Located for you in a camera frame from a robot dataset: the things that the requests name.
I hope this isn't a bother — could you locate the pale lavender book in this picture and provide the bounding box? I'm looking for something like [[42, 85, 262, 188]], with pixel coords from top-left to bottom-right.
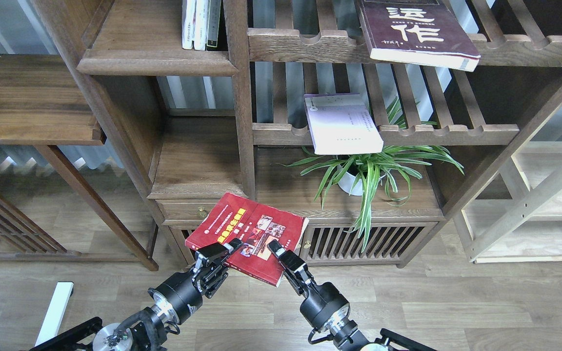
[[304, 93, 383, 155]]

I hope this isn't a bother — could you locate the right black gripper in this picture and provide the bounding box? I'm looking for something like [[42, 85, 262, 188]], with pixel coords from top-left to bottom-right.
[[267, 239, 350, 334]]

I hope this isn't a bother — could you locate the green spider plant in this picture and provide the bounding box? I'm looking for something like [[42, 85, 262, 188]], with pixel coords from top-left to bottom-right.
[[281, 97, 465, 253]]

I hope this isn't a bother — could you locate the red paperback book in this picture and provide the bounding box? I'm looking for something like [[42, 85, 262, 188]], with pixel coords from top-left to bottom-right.
[[185, 193, 309, 287]]

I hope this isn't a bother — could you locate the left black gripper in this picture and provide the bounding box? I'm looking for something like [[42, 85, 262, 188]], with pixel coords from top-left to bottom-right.
[[148, 238, 243, 325]]

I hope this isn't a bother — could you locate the grey dark upright book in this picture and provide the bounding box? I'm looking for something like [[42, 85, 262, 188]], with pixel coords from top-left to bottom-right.
[[206, 0, 221, 51]]

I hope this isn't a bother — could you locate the dark slatted wooden rack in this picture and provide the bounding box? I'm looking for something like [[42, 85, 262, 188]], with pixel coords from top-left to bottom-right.
[[0, 196, 87, 261]]

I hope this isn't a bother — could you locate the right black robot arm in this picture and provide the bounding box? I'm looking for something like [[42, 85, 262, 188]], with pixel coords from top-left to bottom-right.
[[268, 239, 431, 351]]

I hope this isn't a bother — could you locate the dark maroon book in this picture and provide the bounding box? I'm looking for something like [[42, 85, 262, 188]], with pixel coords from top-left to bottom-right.
[[356, 0, 481, 72]]

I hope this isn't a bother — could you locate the brass drawer knob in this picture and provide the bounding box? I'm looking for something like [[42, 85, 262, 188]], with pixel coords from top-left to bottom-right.
[[197, 207, 209, 219]]

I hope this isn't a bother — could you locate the white plant pot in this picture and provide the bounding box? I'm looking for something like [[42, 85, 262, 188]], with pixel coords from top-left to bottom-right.
[[338, 166, 364, 196]]

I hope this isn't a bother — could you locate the white base bar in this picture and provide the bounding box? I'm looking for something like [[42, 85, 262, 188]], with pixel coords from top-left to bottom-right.
[[34, 281, 74, 347]]

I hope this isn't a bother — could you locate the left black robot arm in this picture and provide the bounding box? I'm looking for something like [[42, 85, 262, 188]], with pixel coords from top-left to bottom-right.
[[33, 238, 242, 351]]

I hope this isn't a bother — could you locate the dark wooden bookshelf cabinet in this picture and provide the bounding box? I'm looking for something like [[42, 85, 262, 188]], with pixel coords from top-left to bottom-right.
[[33, 0, 562, 267]]

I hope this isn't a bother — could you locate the white striped upright book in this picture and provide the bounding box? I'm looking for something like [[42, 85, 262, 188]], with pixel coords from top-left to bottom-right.
[[193, 0, 210, 51]]

